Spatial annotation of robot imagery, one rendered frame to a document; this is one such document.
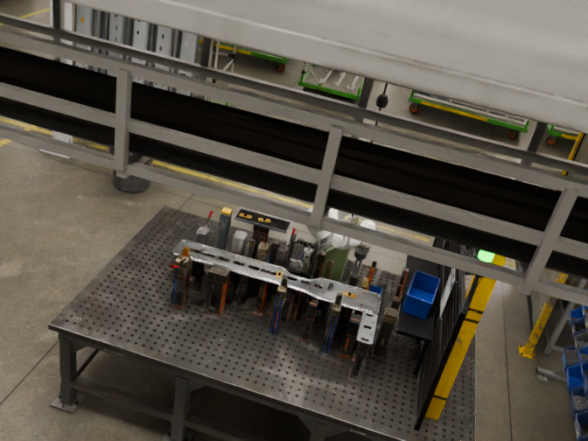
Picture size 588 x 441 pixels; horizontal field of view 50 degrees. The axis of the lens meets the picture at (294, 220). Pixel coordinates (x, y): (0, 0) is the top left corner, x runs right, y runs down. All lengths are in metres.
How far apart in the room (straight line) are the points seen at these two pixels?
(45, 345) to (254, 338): 1.65
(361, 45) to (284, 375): 3.60
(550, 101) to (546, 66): 0.04
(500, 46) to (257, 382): 3.50
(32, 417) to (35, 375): 0.36
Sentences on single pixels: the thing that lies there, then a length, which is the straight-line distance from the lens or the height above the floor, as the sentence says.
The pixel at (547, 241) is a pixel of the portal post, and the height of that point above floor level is 3.23.
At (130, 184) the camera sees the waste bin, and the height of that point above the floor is 0.11.
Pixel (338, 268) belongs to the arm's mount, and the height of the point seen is 0.81.
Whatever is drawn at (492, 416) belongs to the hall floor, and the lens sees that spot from 5.14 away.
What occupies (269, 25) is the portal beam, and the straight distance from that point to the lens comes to 0.25.
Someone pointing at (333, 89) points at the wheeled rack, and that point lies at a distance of 9.93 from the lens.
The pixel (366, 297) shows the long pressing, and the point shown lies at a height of 1.00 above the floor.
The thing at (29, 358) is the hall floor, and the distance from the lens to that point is 4.86.
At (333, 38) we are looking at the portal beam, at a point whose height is 3.29.
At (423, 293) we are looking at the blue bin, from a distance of 4.21.
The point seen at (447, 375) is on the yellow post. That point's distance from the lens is 3.65.
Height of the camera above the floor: 3.35
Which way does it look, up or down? 30 degrees down
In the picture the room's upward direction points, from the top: 12 degrees clockwise
